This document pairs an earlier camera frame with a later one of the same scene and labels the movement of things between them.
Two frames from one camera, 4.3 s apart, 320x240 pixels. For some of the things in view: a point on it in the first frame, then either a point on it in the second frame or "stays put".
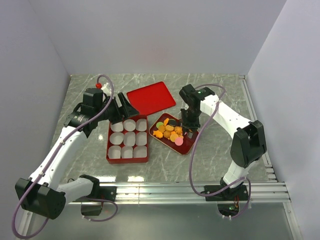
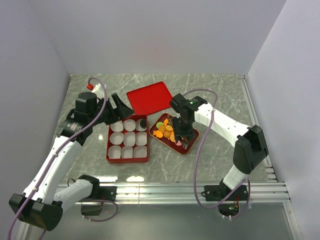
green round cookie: (159, 123) stays put
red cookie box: (128, 141) stays put
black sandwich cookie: (172, 122) → (143, 123)
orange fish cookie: (158, 133) stays put
